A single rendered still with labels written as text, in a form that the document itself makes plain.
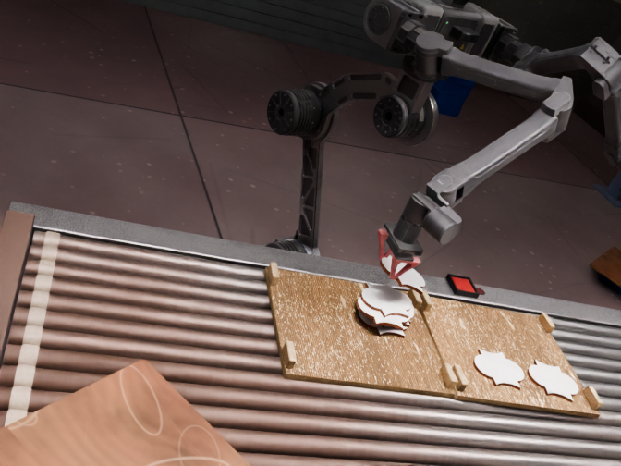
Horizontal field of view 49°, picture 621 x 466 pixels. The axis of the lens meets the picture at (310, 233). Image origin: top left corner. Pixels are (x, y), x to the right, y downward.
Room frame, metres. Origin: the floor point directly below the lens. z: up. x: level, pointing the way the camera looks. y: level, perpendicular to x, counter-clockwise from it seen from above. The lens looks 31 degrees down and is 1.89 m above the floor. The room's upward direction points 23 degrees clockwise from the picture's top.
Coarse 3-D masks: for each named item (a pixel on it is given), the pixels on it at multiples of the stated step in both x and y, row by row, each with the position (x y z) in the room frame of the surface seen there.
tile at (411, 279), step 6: (384, 252) 1.43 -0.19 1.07; (384, 258) 1.40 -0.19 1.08; (390, 258) 1.42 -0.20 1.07; (384, 264) 1.36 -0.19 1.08; (390, 264) 1.38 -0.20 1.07; (402, 264) 1.43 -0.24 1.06; (384, 270) 1.35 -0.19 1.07; (390, 270) 1.35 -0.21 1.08; (396, 270) 1.38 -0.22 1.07; (408, 270) 1.42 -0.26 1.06; (414, 270) 1.44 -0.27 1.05; (402, 276) 1.36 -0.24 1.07; (408, 276) 1.39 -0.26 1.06; (414, 276) 1.41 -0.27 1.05; (420, 276) 1.43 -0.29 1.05; (402, 282) 1.34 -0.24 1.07; (408, 282) 1.36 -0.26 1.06; (414, 282) 1.38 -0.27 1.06; (420, 282) 1.40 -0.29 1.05; (414, 288) 1.36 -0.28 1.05; (420, 288) 1.37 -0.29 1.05; (420, 294) 1.36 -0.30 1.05
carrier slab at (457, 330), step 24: (432, 312) 1.48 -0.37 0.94; (456, 312) 1.52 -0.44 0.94; (480, 312) 1.57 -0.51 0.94; (504, 312) 1.62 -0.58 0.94; (432, 336) 1.38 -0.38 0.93; (456, 336) 1.42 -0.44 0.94; (480, 336) 1.46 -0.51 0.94; (504, 336) 1.51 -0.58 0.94; (528, 336) 1.56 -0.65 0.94; (552, 336) 1.61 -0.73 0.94; (456, 360) 1.33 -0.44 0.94; (528, 360) 1.45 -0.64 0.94; (552, 360) 1.50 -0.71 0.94; (480, 384) 1.28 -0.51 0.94; (528, 384) 1.35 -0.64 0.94; (528, 408) 1.28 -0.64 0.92; (552, 408) 1.30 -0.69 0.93; (576, 408) 1.34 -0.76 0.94
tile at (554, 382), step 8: (536, 360) 1.45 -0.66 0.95; (536, 368) 1.42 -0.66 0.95; (544, 368) 1.43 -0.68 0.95; (552, 368) 1.45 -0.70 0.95; (536, 376) 1.38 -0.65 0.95; (544, 376) 1.40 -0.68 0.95; (552, 376) 1.41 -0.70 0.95; (560, 376) 1.43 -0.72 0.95; (568, 376) 1.44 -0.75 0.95; (536, 384) 1.36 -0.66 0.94; (544, 384) 1.37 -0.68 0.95; (552, 384) 1.38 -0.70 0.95; (560, 384) 1.39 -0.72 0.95; (568, 384) 1.41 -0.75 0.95; (576, 384) 1.42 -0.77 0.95; (552, 392) 1.35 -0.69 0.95; (560, 392) 1.36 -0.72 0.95; (568, 392) 1.38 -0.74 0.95; (576, 392) 1.39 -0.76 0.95; (568, 400) 1.35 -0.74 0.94
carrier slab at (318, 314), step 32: (288, 288) 1.32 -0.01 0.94; (320, 288) 1.37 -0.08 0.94; (352, 288) 1.43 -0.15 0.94; (288, 320) 1.21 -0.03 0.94; (320, 320) 1.26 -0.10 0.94; (352, 320) 1.31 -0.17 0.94; (416, 320) 1.41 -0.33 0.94; (320, 352) 1.15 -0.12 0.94; (352, 352) 1.19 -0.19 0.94; (384, 352) 1.24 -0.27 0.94; (416, 352) 1.29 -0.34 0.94; (352, 384) 1.11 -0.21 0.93; (384, 384) 1.14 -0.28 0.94; (416, 384) 1.18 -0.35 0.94
